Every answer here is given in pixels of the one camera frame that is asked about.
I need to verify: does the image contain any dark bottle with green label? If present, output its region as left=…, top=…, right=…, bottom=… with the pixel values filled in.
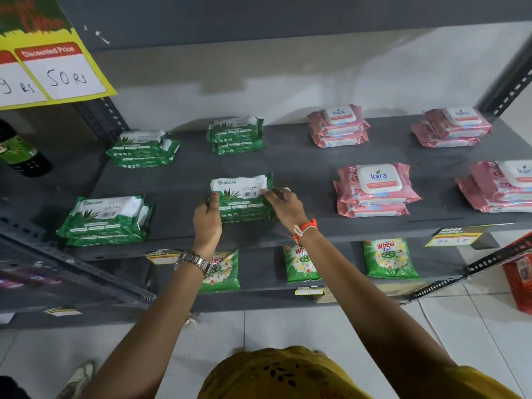
left=0, top=118, right=53, bottom=178

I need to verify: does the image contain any silver wristwatch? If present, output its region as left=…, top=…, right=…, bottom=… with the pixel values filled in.
left=175, top=250, right=213, bottom=277

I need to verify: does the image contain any grey metal shelf rack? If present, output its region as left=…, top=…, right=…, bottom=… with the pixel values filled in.
left=54, top=0, right=532, bottom=314
left=0, top=97, right=156, bottom=329

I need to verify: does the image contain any red packet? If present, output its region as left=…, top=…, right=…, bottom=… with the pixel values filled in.
left=502, top=252, right=532, bottom=316

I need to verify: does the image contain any person's left hand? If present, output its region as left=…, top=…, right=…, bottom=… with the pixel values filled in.
left=192, top=192, right=223, bottom=256

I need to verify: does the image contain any white shoe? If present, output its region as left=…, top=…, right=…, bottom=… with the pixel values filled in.
left=56, top=361, right=96, bottom=399

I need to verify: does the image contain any person's left forearm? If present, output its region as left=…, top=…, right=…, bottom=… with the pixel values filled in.
left=81, top=247, right=217, bottom=399

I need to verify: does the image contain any person's right forearm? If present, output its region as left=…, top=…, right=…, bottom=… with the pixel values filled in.
left=296, top=229, right=462, bottom=399

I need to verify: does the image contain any yellow discount price sign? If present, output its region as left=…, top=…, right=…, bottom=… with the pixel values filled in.
left=0, top=0, right=118, bottom=111

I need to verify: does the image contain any green detergent powder packet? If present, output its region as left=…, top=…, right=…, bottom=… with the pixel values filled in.
left=199, top=250, right=241, bottom=294
left=362, top=238, right=421, bottom=280
left=283, top=244, right=322, bottom=284

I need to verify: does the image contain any green wet wipes pack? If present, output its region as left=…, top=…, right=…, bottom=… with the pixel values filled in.
left=209, top=174, right=275, bottom=217
left=106, top=131, right=180, bottom=159
left=206, top=116, right=264, bottom=145
left=212, top=139, right=265, bottom=156
left=57, top=195, right=147, bottom=240
left=65, top=203, right=154, bottom=247
left=218, top=205, right=278, bottom=224
left=111, top=153, right=178, bottom=169

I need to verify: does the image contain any orange thread wristband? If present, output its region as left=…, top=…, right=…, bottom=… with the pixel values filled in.
left=292, top=218, right=319, bottom=246

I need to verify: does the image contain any person's right hand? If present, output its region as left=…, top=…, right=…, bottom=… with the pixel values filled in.
left=262, top=187, right=311, bottom=235

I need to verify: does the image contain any pink wet wipes pack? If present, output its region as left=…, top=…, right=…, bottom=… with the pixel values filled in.
left=333, top=180, right=411, bottom=218
left=456, top=176, right=532, bottom=213
left=307, top=104, right=370, bottom=137
left=411, top=120, right=484, bottom=148
left=425, top=106, right=493, bottom=140
left=310, top=131, right=370, bottom=148
left=471, top=160, right=532, bottom=203
left=336, top=163, right=422, bottom=206

